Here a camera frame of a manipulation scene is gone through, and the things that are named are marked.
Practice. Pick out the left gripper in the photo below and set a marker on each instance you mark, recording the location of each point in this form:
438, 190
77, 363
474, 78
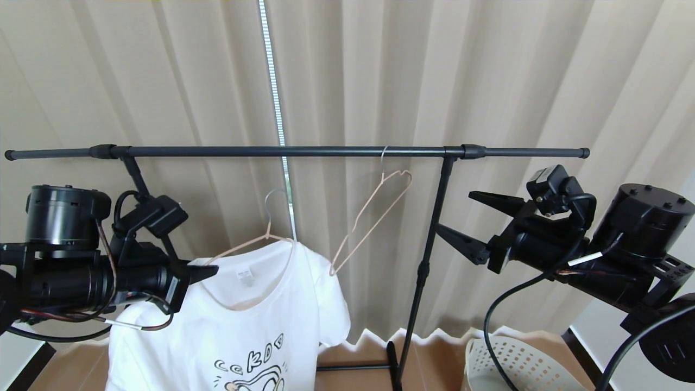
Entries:
141, 279

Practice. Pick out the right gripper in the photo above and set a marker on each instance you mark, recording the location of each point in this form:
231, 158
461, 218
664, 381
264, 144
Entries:
537, 244

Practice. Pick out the white printed t-shirt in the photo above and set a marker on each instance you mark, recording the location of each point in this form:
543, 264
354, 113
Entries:
217, 326

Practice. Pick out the pink clothes hanger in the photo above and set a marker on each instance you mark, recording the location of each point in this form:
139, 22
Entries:
374, 195
267, 217

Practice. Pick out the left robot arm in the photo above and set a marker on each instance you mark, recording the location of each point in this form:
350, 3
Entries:
65, 217

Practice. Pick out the white laundry basket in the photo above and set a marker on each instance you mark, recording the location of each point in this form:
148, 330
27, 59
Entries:
521, 364

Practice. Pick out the black clothes rack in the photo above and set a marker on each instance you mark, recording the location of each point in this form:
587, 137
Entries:
326, 151

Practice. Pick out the beige curtain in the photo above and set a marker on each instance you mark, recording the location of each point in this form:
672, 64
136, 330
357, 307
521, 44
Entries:
488, 70

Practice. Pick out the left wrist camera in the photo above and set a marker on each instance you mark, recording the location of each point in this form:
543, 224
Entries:
163, 217

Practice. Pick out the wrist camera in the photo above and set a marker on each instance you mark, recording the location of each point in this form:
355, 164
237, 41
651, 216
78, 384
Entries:
163, 217
554, 187

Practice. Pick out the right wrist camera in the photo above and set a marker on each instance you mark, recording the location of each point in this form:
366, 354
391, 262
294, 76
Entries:
554, 187

